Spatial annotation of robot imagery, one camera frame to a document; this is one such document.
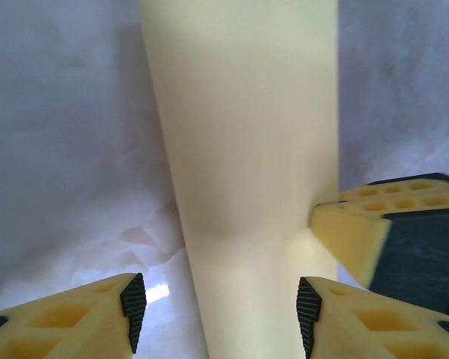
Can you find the yellow cloth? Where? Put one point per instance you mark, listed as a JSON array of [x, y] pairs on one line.
[[247, 112]]

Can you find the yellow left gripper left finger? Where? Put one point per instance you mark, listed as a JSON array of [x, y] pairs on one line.
[[78, 325]]

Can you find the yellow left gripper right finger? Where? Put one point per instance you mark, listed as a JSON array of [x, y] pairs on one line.
[[378, 329]]

